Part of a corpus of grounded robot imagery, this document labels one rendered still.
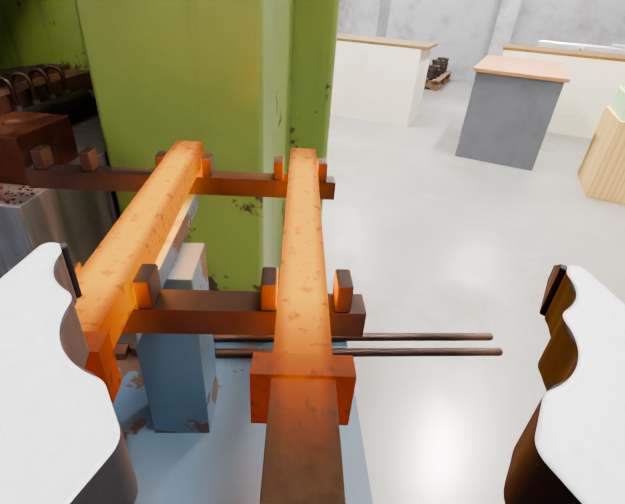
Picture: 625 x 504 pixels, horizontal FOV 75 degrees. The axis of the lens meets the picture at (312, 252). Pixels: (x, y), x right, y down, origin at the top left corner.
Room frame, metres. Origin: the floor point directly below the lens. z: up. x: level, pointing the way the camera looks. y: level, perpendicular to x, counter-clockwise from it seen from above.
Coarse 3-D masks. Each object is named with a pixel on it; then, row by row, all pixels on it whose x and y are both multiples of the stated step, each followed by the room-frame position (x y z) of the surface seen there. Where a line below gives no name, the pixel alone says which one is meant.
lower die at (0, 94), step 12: (0, 72) 0.78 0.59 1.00; (36, 72) 0.81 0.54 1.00; (48, 72) 0.84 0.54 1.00; (72, 72) 0.88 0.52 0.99; (84, 72) 0.88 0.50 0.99; (0, 84) 0.71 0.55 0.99; (24, 84) 0.73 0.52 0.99; (36, 84) 0.74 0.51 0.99; (60, 84) 0.79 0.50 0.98; (72, 84) 0.83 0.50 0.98; (84, 84) 0.87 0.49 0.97; (0, 96) 0.64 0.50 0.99; (24, 96) 0.69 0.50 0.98; (0, 108) 0.63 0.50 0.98; (12, 108) 0.66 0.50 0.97; (84, 108) 0.85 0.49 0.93; (96, 108) 0.90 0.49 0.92
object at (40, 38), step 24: (0, 0) 0.98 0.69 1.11; (24, 0) 0.98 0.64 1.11; (48, 0) 0.97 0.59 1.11; (72, 0) 0.97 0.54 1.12; (0, 24) 0.98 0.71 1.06; (24, 24) 0.98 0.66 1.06; (48, 24) 0.97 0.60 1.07; (72, 24) 0.97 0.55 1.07; (0, 48) 0.98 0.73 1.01; (24, 48) 0.98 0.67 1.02; (48, 48) 0.98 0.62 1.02; (72, 48) 0.97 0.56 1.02
